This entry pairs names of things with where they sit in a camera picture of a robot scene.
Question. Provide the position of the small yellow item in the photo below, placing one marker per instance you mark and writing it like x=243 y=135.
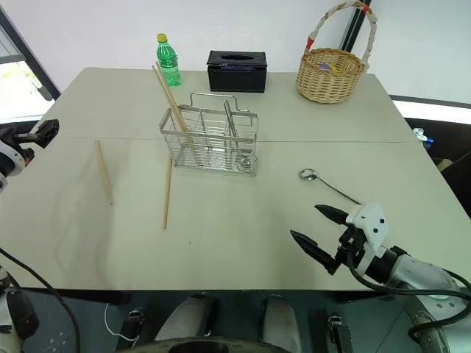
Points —
x=335 y=68

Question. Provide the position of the black tissue box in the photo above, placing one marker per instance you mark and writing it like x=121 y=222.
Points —
x=237 y=75

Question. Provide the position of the grey rounded robot leg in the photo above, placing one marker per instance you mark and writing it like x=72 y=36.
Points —
x=187 y=316
x=279 y=320

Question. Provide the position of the white and blue small object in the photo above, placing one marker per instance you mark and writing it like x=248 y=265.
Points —
x=421 y=135

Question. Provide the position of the metal spoon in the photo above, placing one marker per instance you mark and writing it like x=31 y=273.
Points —
x=308 y=174

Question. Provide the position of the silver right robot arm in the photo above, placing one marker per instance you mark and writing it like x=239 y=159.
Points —
x=416 y=268

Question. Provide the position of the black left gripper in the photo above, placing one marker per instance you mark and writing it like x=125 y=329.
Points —
x=27 y=139

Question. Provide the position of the green plastic bottle yellow cap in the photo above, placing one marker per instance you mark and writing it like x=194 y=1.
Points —
x=169 y=66

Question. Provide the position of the dark window frame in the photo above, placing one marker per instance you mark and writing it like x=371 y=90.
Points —
x=35 y=59

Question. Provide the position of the dark furniture beside table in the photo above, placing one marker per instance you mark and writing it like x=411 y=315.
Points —
x=449 y=147

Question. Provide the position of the small purple item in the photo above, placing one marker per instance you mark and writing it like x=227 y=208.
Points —
x=324 y=66

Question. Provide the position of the wooden chopstick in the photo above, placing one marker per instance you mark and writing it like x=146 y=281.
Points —
x=173 y=104
x=104 y=173
x=167 y=82
x=168 y=198

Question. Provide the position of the black table leg bracket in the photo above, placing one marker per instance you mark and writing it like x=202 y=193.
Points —
x=338 y=331
x=134 y=323

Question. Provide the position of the black vertical pole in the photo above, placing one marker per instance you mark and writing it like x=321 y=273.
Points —
x=352 y=25

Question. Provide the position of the dark robot torso rim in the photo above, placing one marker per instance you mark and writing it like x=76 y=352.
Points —
x=198 y=345

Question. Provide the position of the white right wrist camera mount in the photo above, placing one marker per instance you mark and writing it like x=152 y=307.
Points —
x=371 y=220

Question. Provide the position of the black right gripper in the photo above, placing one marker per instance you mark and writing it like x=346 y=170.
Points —
x=349 y=246

